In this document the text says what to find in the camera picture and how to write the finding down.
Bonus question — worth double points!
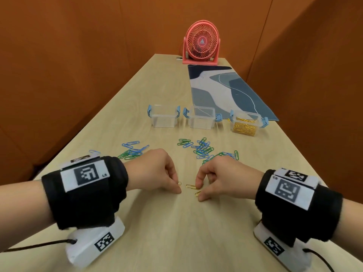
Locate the person's left hand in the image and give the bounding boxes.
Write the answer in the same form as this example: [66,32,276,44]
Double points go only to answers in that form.
[124,148,182,195]

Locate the black left wristband with tags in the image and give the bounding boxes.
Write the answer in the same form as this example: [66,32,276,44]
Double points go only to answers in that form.
[42,155,129,230]

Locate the black right wristband with tags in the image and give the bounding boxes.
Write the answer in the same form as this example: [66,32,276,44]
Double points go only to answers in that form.
[254,168,344,247]

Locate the blue patterned desk mat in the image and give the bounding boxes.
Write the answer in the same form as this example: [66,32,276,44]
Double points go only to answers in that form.
[187,64,280,122]

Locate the black wristband with tags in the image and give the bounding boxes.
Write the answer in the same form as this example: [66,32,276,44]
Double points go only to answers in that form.
[42,155,129,230]
[254,168,344,247]

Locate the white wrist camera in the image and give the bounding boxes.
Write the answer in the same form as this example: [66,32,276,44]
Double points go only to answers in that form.
[253,221,312,272]
[65,216,125,269]

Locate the black camera cable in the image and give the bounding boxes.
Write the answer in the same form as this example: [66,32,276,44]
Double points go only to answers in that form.
[3,238,77,252]
[302,248,337,272]

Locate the black right camera cable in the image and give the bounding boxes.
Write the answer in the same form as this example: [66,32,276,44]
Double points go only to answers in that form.
[302,248,337,272]

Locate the clear box with blue latches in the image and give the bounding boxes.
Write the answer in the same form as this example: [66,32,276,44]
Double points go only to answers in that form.
[147,104,181,128]
[230,110,269,137]
[183,107,223,130]

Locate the person's right hand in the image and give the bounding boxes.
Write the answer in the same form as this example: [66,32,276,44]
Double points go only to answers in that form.
[195,157,264,202]

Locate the heap of gold paper clips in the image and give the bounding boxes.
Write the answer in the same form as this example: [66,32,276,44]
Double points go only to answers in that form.
[232,117,258,136]

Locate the pink desk fan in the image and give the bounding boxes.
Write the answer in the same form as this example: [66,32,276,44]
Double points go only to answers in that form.
[182,20,221,65]

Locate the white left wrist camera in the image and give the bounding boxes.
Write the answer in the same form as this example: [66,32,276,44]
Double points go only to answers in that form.
[65,216,125,269]

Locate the black left camera cable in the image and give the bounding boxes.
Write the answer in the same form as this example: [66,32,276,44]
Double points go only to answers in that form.
[3,238,77,252]

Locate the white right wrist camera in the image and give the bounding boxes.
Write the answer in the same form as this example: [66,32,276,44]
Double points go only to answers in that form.
[253,221,312,272]

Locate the pile of mixed paper clips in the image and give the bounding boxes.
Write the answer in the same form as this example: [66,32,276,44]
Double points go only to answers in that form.
[88,136,240,162]

